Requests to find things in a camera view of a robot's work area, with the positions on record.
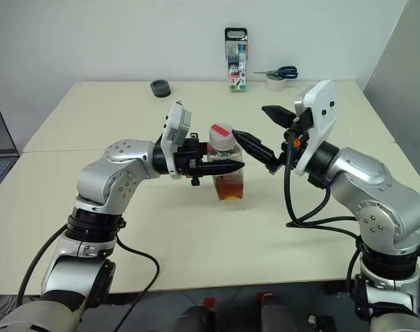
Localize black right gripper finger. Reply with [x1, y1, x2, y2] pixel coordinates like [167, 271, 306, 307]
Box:
[231, 129, 284, 175]
[262, 104, 296, 129]

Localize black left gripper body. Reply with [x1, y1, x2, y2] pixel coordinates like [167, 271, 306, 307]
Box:
[176, 132, 209, 188]

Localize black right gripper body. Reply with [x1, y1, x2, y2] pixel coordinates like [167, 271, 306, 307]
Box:
[280, 109, 315, 171]

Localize clear bottle with amber drink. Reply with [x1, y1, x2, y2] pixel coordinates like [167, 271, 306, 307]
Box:
[207, 122, 247, 203]

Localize white tape roll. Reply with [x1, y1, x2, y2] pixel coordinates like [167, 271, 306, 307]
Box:
[264, 73, 296, 93]

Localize marker pen pack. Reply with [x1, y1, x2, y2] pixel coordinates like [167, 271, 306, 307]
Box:
[224, 27, 249, 93]

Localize black round container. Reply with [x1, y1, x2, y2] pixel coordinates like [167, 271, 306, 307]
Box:
[150, 79, 172, 98]

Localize grey partition panel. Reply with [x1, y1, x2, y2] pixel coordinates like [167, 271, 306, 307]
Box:
[363, 0, 420, 196]

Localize grey laptop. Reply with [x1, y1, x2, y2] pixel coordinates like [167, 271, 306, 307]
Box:
[0, 94, 21, 201]

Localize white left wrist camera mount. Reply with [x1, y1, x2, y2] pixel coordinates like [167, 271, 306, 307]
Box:
[160, 101, 194, 180]

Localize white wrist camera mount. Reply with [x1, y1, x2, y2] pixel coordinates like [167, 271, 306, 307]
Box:
[160, 101, 194, 180]
[292, 79, 338, 176]

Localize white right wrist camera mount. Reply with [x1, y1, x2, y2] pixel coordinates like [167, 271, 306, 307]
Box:
[292, 79, 338, 176]

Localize blue handled scissors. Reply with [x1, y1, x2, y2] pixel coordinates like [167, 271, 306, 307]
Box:
[252, 66, 298, 80]

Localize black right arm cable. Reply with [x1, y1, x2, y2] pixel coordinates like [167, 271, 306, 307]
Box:
[282, 126, 363, 243]

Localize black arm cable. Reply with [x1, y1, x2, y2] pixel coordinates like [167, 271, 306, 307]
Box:
[16, 223, 161, 332]
[282, 126, 363, 243]

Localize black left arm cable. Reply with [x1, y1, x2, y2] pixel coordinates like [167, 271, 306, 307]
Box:
[16, 223, 161, 332]

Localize white wire bundle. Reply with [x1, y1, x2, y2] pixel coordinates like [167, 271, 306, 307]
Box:
[0, 295, 17, 326]

